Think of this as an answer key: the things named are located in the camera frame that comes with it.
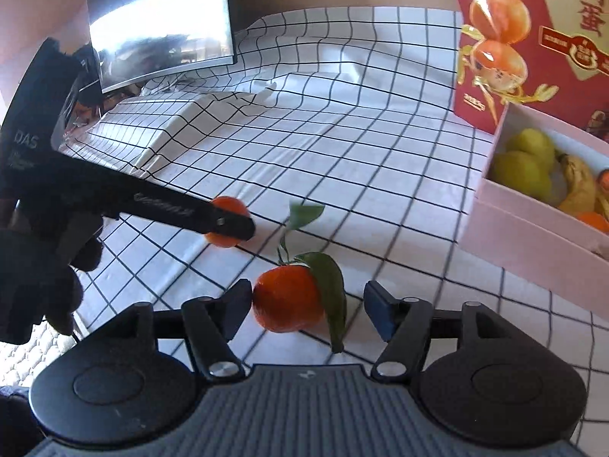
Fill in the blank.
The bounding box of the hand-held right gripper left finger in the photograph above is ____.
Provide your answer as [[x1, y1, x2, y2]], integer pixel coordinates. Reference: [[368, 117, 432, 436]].
[[102, 278, 253, 382]]

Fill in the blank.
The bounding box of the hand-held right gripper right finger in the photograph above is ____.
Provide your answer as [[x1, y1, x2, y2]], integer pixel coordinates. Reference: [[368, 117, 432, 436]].
[[364, 281, 512, 379]]

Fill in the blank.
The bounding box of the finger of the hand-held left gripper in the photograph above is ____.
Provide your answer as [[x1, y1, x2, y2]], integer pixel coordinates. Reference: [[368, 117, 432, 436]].
[[116, 176, 256, 242]]

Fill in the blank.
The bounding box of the small orange with stem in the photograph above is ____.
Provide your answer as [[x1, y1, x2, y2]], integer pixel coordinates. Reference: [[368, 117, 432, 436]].
[[204, 196, 250, 248]]

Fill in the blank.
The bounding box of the small mandarin with leaves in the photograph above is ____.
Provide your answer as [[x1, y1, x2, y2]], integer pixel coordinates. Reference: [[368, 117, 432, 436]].
[[252, 202, 348, 353]]

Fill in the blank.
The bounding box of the pink cardboard box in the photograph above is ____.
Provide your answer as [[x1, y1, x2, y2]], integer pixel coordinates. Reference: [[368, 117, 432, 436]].
[[459, 102, 609, 291]]

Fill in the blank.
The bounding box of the green guava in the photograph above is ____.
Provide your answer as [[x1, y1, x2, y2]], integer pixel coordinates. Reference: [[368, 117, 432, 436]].
[[505, 128, 556, 169], [490, 151, 553, 199]]

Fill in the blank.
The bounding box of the small spotted banana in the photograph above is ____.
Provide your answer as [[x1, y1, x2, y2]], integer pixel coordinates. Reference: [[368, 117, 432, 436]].
[[556, 152, 598, 217]]

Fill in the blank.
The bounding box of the person's left hand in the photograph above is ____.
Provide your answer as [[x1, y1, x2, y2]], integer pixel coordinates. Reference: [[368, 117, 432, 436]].
[[0, 213, 104, 344]]

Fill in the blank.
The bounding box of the white black-checked tablecloth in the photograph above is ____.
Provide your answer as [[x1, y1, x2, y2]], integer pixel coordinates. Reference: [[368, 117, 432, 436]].
[[0, 6, 609, 448]]

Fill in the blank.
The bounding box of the black computer monitor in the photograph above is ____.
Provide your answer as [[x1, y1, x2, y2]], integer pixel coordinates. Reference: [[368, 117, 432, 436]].
[[86, 0, 239, 96]]

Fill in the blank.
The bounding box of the red snack bag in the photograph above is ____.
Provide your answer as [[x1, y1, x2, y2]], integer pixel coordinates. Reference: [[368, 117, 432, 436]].
[[452, 0, 609, 144]]

